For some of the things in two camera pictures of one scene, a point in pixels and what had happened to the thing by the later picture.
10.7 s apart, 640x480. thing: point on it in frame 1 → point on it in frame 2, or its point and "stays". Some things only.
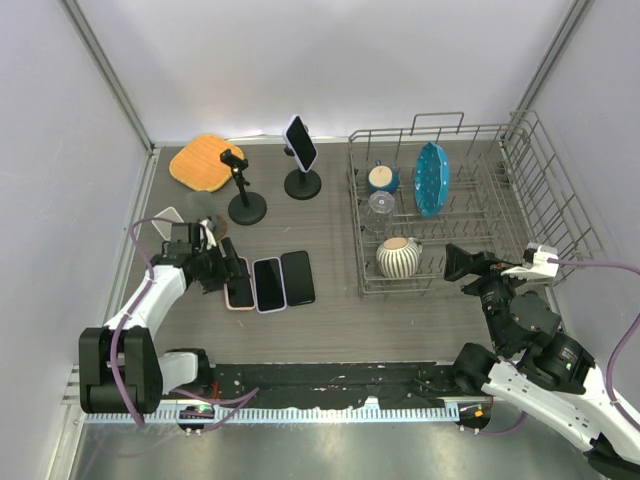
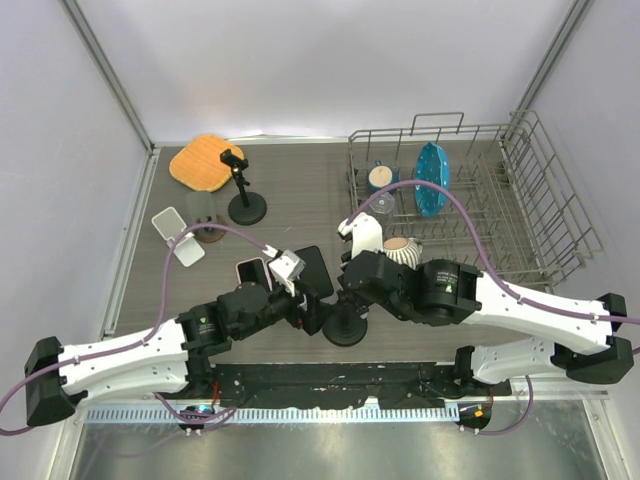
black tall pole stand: x=303 y=185 → x=345 y=325
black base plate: x=310 y=385 stays
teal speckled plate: x=431 y=179 stays
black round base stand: x=248 y=208 stays
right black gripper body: x=492 y=289 → x=395 y=310
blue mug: x=383 y=178 stays
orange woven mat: x=199 y=164 stays
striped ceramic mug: x=398 y=257 stays
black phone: x=298 y=279 → x=315 y=272
